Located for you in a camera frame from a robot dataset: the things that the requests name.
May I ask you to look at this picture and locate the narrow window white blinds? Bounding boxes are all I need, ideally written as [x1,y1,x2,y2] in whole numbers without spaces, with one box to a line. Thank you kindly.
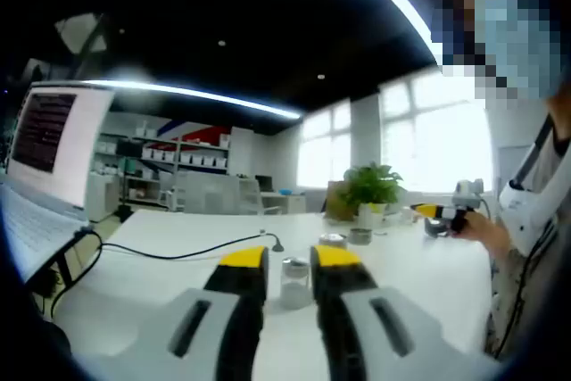
[297,102,353,188]

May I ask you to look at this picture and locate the green plant in white pot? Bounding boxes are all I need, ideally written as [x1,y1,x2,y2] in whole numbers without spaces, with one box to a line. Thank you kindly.
[342,162,408,228]

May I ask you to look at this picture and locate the person's right hand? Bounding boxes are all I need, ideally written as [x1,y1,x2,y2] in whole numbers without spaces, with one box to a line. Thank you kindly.
[451,211,508,244]

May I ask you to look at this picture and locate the grey mesh office chair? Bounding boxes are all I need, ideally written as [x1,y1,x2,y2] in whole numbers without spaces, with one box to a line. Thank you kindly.
[171,170,242,215]

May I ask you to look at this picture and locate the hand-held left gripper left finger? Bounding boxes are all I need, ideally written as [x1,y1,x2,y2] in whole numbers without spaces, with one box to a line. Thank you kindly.
[78,244,271,381]

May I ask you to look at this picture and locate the brown paper bag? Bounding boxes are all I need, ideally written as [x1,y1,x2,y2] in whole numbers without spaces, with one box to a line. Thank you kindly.
[321,179,358,222]

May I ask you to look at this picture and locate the dark neck strap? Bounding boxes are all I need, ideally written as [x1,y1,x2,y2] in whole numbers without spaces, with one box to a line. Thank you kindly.
[512,115,557,190]

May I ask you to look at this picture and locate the thin black device cable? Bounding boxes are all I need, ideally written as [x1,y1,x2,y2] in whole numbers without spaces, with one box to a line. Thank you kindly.
[492,215,559,358]

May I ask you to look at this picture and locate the white open laptop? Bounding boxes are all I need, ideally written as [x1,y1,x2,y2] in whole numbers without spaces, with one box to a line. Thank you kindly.
[0,79,117,284]

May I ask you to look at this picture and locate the black cable with plug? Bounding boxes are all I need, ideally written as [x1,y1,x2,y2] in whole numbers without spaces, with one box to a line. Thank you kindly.
[51,227,286,318]

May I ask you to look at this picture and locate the wide window white blinds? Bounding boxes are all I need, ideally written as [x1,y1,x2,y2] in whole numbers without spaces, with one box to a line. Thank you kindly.
[378,70,494,195]

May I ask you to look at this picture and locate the white chest-worn device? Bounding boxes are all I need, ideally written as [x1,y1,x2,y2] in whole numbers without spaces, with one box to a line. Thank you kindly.
[498,148,571,256]

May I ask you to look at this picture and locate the shelf rack with white bins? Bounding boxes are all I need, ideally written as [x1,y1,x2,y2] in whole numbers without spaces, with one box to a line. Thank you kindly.
[91,120,233,212]

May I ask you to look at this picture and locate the white side table black legs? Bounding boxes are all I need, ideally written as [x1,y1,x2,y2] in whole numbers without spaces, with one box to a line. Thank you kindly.
[24,224,97,306]

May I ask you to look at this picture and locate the white office chair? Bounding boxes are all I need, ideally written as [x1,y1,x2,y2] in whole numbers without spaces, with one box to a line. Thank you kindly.
[238,178,283,217]

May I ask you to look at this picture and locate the glass seasoning bottle steel lid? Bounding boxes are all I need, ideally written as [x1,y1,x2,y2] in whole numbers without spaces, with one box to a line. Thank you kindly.
[317,232,348,251]
[347,228,375,246]
[279,255,312,311]

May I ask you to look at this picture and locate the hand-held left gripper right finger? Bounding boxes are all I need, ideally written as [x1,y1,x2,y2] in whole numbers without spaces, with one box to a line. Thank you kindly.
[310,244,503,381]

